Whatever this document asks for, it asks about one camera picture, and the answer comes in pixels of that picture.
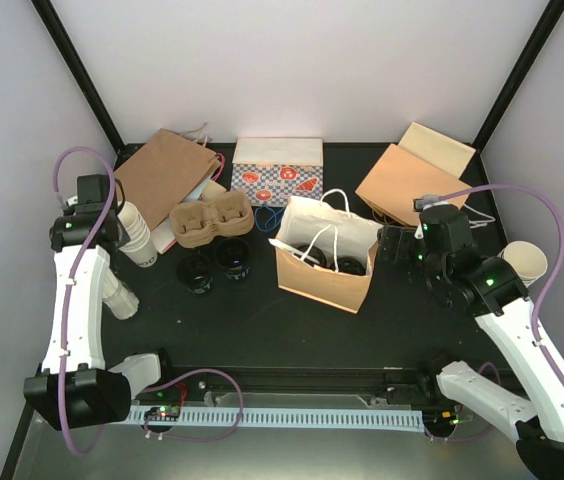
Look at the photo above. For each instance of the stack of paper cups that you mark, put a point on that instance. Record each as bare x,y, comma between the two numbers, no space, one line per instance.
528,261
138,246

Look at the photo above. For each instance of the orange kraft paper bag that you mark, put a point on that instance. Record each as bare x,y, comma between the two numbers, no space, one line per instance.
325,252

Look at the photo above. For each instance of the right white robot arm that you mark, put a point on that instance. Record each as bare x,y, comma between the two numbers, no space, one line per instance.
458,275

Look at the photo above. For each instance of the left stack of paper cups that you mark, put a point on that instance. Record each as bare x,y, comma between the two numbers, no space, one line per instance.
138,246

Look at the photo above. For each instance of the bundle of wrapped straws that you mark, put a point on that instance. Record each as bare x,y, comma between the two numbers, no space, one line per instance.
121,301

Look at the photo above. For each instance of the checkered printed paper bag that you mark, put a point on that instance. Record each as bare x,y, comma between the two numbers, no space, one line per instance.
270,170

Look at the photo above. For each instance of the black frame post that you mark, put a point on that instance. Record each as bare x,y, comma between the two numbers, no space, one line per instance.
62,41
534,45

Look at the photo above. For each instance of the orange flat bag right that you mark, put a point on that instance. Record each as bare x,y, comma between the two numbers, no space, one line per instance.
399,177

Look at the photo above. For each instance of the right stack of paper cups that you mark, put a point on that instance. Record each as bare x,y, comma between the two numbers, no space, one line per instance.
528,261

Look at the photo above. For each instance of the brown flat paper bag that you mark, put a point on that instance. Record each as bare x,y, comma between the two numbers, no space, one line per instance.
163,172

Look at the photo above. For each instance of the stack of pulp cup carriers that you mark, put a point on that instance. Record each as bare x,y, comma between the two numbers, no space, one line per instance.
198,223

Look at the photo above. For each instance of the left black frame post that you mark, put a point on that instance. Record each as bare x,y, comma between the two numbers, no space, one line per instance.
62,41

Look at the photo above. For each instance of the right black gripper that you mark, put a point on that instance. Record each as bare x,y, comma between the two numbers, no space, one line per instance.
386,244

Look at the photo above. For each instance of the right black frame post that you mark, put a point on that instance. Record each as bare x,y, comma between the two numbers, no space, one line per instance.
534,45

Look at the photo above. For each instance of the tan flat paper bag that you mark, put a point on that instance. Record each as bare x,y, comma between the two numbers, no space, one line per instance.
441,151

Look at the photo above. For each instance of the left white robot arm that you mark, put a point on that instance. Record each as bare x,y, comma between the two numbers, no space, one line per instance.
74,387

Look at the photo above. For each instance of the blue slotted cable duct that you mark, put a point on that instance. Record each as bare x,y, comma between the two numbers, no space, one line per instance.
294,418

